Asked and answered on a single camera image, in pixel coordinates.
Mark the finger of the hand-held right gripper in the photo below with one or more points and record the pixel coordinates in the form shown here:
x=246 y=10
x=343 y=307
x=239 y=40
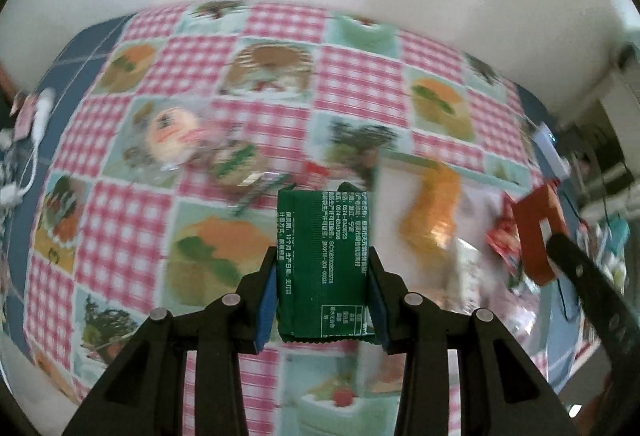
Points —
x=590 y=281

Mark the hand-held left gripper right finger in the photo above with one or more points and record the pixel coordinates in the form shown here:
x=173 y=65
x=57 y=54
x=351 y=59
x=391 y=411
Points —
x=376 y=311

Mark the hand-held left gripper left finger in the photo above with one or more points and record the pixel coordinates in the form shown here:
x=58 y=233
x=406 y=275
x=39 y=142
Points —
x=265 y=306

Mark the dark green snack packet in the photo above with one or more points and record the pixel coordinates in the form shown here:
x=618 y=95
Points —
x=325 y=266

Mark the red and white snack packet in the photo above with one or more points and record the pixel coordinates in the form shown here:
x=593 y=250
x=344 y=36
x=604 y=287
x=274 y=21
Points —
x=502 y=241

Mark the clear packet with orange snack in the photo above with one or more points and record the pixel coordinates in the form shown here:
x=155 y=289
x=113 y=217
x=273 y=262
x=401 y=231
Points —
x=432 y=211

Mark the small red packet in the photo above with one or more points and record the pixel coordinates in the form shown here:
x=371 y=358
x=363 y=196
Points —
x=315 y=173

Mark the clear bun packet green print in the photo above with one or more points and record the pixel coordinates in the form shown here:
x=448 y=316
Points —
x=235 y=160

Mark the white shelf unit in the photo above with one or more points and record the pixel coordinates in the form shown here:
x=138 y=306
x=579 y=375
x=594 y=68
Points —
x=625 y=90

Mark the clear bun packet orange print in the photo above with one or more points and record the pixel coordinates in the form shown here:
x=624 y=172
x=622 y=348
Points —
x=170 y=130

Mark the white power adapter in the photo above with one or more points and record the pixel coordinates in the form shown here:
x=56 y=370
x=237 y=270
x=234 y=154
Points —
x=9 y=195

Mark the crumpled blue white plastic bag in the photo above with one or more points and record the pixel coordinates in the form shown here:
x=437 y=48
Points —
x=5 y=160

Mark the small pink packet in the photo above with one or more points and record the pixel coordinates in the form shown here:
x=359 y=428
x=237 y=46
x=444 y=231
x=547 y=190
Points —
x=25 y=115

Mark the blue tablecloth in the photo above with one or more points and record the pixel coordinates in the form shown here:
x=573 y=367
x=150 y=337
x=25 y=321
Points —
x=75 y=50

